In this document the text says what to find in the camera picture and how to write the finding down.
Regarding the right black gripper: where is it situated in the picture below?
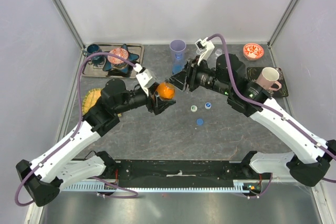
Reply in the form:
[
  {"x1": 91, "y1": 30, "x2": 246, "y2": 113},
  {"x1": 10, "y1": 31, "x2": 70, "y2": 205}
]
[{"x1": 165, "y1": 55, "x2": 232, "y2": 97}]

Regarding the blue label water bottle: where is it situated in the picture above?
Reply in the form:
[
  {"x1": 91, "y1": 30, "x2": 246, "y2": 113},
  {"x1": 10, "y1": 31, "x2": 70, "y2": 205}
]
[{"x1": 172, "y1": 53, "x2": 184, "y2": 74}]

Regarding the orange juice bottle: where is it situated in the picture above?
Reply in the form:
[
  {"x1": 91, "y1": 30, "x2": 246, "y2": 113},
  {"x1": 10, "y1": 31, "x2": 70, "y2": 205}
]
[{"x1": 156, "y1": 82, "x2": 175, "y2": 100}]

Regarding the white green bottle cap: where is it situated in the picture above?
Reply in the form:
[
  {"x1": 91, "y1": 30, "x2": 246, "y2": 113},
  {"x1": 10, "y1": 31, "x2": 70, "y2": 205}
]
[{"x1": 190, "y1": 105, "x2": 197, "y2": 112}]

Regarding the blue white bottle cap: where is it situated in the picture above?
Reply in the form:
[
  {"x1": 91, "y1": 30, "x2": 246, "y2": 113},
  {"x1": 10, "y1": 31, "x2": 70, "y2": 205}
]
[{"x1": 205, "y1": 102, "x2": 212, "y2": 109}]

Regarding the clear plastic bottle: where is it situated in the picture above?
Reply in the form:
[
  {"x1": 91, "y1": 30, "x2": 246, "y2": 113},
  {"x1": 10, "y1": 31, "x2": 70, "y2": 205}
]
[{"x1": 215, "y1": 48, "x2": 223, "y2": 58}]

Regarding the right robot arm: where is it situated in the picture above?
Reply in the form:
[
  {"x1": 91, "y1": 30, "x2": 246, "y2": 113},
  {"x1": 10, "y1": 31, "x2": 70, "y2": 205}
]
[{"x1": 167, "y1": 54, "x2": 335, "y2": 187}]

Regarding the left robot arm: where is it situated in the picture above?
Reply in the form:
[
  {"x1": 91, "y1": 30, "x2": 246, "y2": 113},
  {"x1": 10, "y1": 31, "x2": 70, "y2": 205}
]
[{"x1": 16, "y1": 79, "x2": 175, "y2": 207}]

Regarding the purple plastic cup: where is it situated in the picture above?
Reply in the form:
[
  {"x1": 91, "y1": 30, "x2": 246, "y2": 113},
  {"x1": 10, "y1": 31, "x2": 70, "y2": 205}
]
[{"x1": 170, "y1": 39, "x2": 186, "y2": 65}]

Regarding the metal tray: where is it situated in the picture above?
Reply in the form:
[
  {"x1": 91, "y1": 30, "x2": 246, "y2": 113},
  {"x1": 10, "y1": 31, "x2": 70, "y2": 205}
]
[{"x1": 82, "y1": 43, "x2": 144, "y2": 79}]

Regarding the red patterned bowl left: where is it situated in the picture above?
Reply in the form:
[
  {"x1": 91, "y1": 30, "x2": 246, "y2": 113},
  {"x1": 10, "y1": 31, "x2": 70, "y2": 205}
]
[{"x1": 108, "y1": 48, "x2": 129, "y2": 65}]

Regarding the red patterned bowl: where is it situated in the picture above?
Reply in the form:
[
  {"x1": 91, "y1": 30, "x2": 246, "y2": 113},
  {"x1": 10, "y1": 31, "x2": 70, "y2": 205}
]
[
  {"x1": 108, "y1": 48, "x2": 129, "y2": 65},
  {"x1": 243, "y1": 43, "x2": 264, "y2": 61}
]

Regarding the blue star-shaped dish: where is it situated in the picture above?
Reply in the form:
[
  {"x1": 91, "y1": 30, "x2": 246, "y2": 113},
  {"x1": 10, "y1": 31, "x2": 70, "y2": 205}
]
[{"x1": 102, "y1": 44, "x2": 139, "y2": 77}]

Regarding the yellow bamboo mat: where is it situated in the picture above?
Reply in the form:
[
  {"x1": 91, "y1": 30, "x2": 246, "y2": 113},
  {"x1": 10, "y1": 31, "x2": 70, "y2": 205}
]
[{"x1": 81, "y1": 88, "x2": 102, "y2": 115}]

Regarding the dark floral square plate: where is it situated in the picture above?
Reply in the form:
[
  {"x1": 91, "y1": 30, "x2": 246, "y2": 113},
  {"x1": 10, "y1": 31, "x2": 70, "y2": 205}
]
[{"x1": 247, "y1": 67, "x2": 289, "y2": 98}]

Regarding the red patterned bowl right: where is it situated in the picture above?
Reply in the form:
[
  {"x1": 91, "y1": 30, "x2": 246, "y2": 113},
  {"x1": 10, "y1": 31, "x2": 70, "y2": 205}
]
[{"x1": 243, "y1": 43, "x2": 264, "y2": 61}]

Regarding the dark blue mug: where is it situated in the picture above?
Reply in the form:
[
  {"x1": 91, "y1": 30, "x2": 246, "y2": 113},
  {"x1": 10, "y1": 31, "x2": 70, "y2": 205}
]
[{"x1": 83, "y1": 44, "x2": 103, "y2": 62}]

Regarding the pink white mug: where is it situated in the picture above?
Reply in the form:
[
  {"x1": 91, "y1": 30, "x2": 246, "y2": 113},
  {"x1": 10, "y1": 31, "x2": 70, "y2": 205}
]
[{"x1": 256, "y1": 67, "x2": 282, "y2": 91}]

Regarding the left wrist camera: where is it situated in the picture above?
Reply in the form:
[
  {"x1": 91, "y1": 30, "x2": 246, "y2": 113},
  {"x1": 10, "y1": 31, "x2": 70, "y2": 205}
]
[{"x1": 133, "y1": 63, "x2": 156, "y2": 97}]

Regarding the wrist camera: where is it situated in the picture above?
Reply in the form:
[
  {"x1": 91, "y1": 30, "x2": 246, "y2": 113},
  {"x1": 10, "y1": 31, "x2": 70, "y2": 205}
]
[
  {"x1": 133, "y1": 63, "x2": 156, "y2": 97},
  {"x1": 195, "y1": 37, "x2": 215, "y2": 65}
]

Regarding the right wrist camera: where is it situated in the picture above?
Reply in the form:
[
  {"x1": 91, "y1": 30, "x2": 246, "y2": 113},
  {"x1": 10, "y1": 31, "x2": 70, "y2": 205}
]
[{"x1": 195, "y1": 37, "x2": 215, "y2": 65}]

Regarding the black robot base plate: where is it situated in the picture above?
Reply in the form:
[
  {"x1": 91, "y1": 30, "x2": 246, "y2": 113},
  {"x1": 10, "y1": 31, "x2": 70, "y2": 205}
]
[{"x1": 86, "y1": 151, "x2": 272, "y2": 189}]

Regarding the slotted cable duct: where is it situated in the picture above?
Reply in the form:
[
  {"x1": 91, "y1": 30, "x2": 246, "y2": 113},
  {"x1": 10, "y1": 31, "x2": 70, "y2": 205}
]
[{"x1": 63, "y1": 180, "x2": 261, "y2": 194}]

